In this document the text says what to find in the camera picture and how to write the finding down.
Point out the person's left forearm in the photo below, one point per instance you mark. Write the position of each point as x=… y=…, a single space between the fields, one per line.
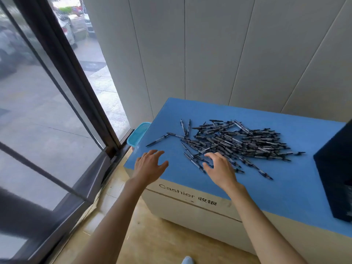
x=110 y=225

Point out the dark framed glass door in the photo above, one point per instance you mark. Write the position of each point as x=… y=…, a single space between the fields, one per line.
x=66 y=60

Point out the white parked car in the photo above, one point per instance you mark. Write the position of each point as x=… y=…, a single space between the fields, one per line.
x=67 y=30
x=88 y=23

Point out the blue table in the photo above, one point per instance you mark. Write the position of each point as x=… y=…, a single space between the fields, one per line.
x=170 y=112

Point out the light blue right shoe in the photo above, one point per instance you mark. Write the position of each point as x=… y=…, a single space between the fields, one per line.
x=187 y=260

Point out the blue plastic basket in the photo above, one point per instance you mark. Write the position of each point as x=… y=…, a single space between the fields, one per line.
x=137 y=134

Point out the person's right forearm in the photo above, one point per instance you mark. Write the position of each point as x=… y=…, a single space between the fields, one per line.
x=264 y=230

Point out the person's right hand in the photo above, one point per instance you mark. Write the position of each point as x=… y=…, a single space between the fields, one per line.
x=222 y=173

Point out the pile of black pens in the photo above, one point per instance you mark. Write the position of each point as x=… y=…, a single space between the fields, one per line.
x=242 y=140

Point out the black tiered pen display stand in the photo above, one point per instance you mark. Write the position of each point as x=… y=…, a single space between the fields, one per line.
x=335 y=173

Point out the person's left hand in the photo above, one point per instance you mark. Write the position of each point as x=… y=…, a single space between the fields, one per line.
x=150 y=167

